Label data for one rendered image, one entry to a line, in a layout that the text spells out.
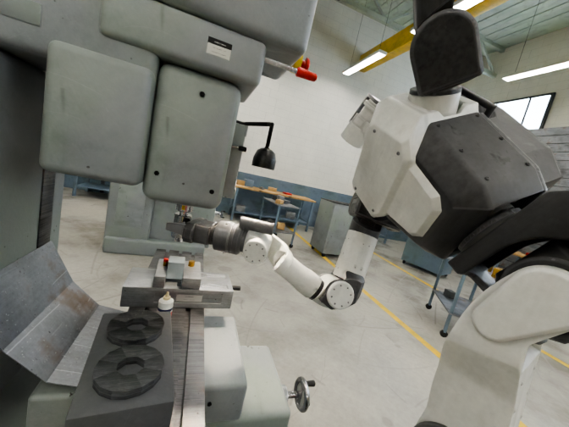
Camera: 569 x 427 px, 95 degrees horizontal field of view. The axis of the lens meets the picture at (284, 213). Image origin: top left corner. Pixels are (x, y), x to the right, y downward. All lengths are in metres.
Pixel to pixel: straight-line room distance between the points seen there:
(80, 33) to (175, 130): 0.24
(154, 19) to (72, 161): 0.34
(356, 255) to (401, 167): 0.33
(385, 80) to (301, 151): 3.38
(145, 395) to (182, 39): 0.65
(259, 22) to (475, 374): 0.80
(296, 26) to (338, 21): 8.16
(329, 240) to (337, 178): 3.47
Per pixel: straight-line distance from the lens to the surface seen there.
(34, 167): 0.93
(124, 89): 0.69
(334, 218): 5.12
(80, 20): 0.75
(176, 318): 0.95
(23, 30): 0.77
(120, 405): 0.46
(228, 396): 0.90
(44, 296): 0.98
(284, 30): 0.73
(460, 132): 0.58
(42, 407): 0.91
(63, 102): 0.72
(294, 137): 7.72
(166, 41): 0.70
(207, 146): 0.68
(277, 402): 1.04
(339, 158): 8.31
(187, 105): 0.69
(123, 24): 0.72
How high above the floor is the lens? 1.45
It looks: 9 degrees down
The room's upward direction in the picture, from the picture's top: 13 degrees clockwise
